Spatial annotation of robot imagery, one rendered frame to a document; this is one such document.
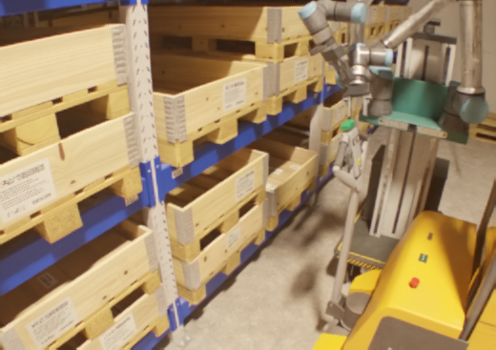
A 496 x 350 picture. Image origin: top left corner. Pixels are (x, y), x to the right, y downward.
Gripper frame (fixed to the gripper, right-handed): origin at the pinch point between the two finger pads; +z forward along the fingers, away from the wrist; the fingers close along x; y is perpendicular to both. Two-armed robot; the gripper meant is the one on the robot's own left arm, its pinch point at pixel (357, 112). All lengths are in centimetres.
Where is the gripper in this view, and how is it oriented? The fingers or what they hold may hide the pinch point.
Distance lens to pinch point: 178.4
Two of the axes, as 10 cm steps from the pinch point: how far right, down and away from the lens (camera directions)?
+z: -0.7, 9.9, -1.2
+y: -5.9, -1.3, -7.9
